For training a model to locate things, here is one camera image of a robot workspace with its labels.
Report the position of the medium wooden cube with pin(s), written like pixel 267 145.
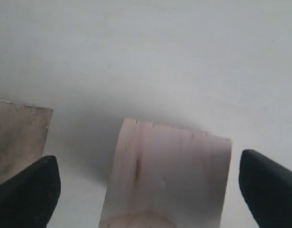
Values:
pixel 166 177

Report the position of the large wooden cube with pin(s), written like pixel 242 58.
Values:
pixel 23 134

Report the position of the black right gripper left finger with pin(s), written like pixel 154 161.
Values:
pixel 29 199

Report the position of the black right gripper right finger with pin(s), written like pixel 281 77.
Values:
pixel 266 187

